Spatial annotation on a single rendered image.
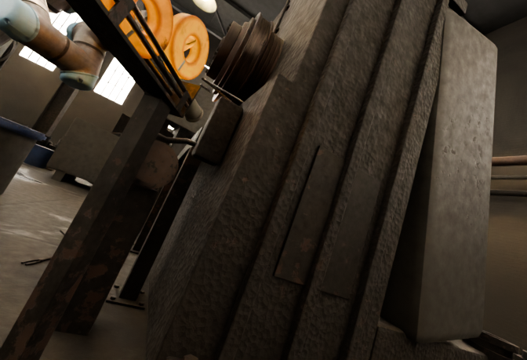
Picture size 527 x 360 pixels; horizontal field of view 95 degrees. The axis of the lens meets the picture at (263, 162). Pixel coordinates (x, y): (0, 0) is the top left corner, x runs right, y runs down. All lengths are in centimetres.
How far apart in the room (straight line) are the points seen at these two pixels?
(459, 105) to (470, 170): 30
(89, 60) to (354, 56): 83
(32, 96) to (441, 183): 1203
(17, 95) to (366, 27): 1188
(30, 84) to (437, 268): 1223
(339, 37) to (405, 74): 37
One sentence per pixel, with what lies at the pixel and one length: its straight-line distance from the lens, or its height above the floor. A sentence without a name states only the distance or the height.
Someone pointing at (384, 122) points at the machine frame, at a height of 95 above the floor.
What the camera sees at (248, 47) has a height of 106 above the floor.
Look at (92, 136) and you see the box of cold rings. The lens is 354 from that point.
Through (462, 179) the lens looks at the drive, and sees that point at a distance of 140.
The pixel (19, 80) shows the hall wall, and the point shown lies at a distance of 1241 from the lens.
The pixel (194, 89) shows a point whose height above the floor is 71.
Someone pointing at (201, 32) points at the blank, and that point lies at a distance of 73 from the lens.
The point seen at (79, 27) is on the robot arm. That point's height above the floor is 73.
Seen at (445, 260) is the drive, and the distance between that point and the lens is 131.
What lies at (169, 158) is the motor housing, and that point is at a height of 50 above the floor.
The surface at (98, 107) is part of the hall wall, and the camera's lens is 1161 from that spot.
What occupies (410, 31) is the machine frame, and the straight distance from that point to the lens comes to 131.
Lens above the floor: 44
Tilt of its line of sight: 13 degrees up
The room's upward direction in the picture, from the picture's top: 22 degrees clockwise
